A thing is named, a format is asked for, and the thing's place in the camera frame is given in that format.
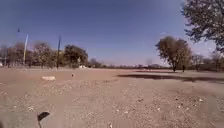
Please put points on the distant group of trees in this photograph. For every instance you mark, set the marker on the distant group of trees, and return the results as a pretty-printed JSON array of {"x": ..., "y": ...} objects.
[{"x": 208, "y": 61}]

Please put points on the pale flat stone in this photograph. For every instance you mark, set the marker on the pale flat stone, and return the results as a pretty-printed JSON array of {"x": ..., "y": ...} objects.
[{"x": 48, "y": 78}]

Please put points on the row of trees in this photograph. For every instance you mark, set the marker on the row of trees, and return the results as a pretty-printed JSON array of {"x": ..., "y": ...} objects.
[{"x": 43, "y": 55}]

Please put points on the dark pole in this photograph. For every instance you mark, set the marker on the dark pole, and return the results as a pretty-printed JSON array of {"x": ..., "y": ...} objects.
[{"x": 58, "y": 53}]

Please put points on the white pole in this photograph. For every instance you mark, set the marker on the white pole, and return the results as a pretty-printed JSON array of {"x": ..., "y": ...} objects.
[{"x": 25, "y": 50}]

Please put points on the large brown-leaved tree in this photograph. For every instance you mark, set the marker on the large brown-leaved tree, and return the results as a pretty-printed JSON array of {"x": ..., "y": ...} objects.
[{"x": 173, "y": 51}]

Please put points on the small white building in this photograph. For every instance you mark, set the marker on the small white building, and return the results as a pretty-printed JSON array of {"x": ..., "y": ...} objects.
[{"x": 82, "y": 66}]

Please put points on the overhanging tree with thin branches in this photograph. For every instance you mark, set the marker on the overhanging tree with thin branches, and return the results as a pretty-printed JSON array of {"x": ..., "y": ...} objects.
[{"x": 208, "y": 20}]

